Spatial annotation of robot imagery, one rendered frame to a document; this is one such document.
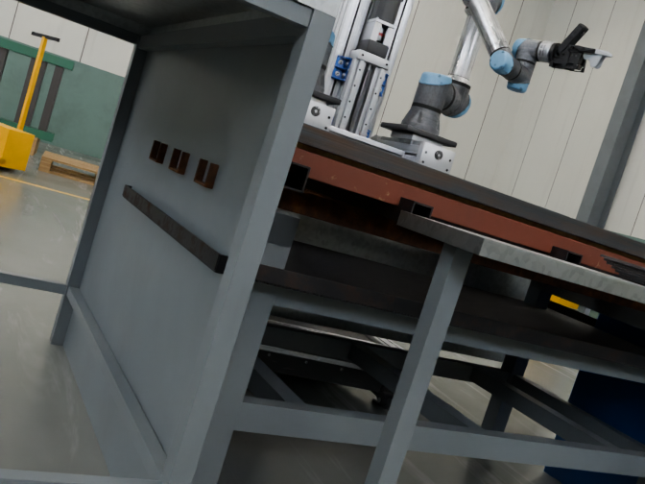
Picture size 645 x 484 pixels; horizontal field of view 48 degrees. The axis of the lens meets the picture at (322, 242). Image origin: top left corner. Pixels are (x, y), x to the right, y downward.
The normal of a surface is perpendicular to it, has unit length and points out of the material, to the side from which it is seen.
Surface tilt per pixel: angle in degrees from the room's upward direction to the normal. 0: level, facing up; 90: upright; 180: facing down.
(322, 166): 90
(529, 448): 90
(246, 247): 90
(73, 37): 90
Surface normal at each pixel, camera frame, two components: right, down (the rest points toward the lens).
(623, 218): -0.88, -0.25
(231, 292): 0.44, 0.22
